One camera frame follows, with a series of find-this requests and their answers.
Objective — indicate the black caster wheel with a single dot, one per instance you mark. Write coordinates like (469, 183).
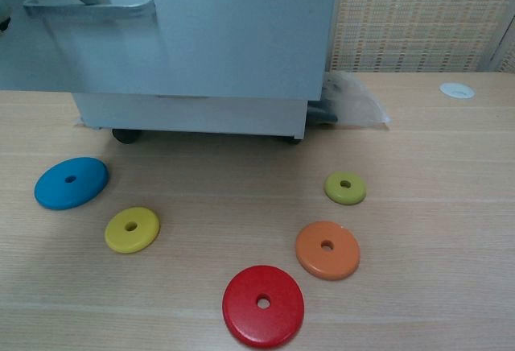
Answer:
(292, 140)
(125, 135)

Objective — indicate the blue wooden disc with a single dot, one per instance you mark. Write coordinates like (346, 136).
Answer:
(72, 182)

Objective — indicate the yellow wooden disc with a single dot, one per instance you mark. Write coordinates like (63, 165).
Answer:
(132, 230)

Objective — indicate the black rubber item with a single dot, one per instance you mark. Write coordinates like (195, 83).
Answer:
(324, 112)

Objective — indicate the clear plastic bag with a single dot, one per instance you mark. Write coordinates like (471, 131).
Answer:
(362, 105)

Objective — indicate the woven bamboo screen panel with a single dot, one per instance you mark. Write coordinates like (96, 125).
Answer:
(410, 17)

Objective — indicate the green wooden disc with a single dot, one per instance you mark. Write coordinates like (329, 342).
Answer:
(345, 188)

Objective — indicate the orange wooden disc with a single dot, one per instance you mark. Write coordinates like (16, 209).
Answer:
(327, 249)

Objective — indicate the red wooden disc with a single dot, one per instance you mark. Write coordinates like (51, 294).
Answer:
(263, 305)

